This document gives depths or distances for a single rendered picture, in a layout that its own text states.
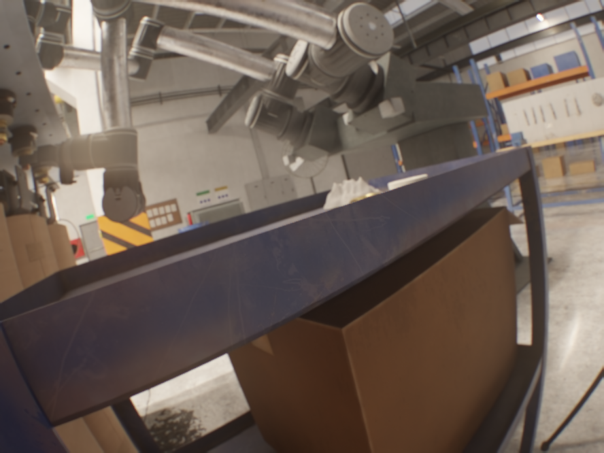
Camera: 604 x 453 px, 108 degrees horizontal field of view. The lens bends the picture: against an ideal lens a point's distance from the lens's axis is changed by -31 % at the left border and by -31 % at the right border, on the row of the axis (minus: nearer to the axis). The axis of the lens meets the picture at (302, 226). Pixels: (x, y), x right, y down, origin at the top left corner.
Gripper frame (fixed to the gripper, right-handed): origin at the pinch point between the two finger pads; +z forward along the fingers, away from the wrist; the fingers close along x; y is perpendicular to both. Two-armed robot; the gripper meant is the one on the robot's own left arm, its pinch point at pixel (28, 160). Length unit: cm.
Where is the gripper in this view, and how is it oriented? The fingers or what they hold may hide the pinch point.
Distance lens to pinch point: 113.3
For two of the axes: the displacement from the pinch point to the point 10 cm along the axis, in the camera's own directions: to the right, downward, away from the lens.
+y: -0.5, -10.0, -0.6
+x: 2.2, 0.5, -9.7
